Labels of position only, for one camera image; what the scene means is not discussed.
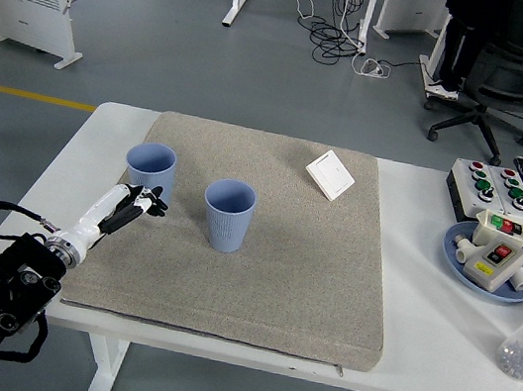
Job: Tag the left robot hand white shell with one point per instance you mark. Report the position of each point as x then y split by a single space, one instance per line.
97 215

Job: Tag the blue ribbed plastic cup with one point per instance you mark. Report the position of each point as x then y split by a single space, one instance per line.
225 229
166 182

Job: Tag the grey-brown fabric mat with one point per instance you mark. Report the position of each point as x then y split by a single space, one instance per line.
281 259

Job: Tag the white power adapter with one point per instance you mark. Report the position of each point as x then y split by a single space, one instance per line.
372 67

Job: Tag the white table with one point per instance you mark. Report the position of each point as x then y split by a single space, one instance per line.
419 332

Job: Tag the blue round plate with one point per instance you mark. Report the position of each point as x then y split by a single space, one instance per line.
452 270

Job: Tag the small white pipe fitting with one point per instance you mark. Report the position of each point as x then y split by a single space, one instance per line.
464 249

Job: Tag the white three-button control box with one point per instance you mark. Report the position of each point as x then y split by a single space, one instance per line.
466 189

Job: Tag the white desk foot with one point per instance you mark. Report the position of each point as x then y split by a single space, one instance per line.
434 59

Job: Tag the white panel heater narrow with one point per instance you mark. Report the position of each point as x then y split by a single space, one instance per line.
414 5

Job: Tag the person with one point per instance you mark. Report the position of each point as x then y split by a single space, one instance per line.
459 48

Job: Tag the black office chair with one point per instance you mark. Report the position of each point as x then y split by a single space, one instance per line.
513 72

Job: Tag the white wall switch plate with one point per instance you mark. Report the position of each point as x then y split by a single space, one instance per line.
330 174

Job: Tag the white switch box green red buttons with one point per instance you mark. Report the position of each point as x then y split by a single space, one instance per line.
486 233

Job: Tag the beige switch box red black buttons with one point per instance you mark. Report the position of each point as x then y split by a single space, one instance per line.
487 271

